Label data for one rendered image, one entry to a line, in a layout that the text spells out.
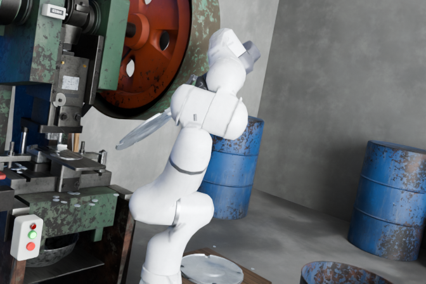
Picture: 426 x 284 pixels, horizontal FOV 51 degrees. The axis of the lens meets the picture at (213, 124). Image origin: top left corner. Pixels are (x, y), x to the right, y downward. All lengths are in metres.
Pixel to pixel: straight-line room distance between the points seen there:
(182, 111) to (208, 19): 0.76
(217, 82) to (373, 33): 3.55
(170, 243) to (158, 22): 1.05
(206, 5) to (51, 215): 1.02
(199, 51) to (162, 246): 0.84
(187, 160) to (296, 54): 3.88
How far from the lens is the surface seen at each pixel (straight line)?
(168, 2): 2.01
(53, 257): 1.95
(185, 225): 1.33
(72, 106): 1.85
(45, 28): 1.72
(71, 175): 1.82
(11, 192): 1.62
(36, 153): 1.89
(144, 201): 1.29
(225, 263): 2.12
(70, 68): 1.83
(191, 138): 1.14
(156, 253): 1.36
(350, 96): 4.64
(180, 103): 1.18
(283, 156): 4.96
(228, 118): 1.16
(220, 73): 1.21
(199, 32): 1.82
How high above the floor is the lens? 1.19
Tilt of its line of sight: 6 degrees down
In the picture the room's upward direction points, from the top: 10 degrees clockwise
